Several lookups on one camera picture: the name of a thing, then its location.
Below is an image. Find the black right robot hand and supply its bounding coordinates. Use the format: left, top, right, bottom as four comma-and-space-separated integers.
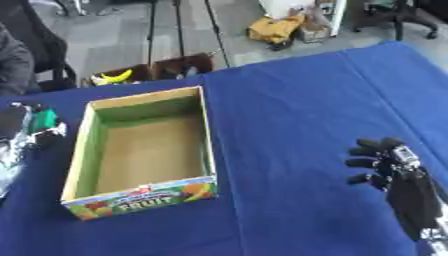
343, 136, 447, 242

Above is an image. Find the small tan cardboard box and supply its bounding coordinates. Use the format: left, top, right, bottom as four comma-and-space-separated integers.
297, 9, 336, 44

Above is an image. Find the cardboard box with green inside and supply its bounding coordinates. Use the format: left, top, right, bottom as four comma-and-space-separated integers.
59, 85, 221, 221

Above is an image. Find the brown cardboard floor box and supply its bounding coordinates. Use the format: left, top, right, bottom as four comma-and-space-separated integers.
80, 52, 217, 88

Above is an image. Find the black office chair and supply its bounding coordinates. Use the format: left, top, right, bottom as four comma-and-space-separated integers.
351, 0, 441, 42

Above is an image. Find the white cabinet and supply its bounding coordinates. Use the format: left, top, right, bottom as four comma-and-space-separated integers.
257, 0, 350, 38

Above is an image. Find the yellow bag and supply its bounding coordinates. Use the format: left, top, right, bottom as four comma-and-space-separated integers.
245, 14, 307, 52

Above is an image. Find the black tripod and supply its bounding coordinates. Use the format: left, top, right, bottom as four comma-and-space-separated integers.
143, 0, 233, 70

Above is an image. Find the yellow toy banana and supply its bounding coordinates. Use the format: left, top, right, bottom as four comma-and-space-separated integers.
89, 68, 135, 87

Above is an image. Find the person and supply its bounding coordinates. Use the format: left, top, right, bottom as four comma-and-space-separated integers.
0, 23, 37, 97

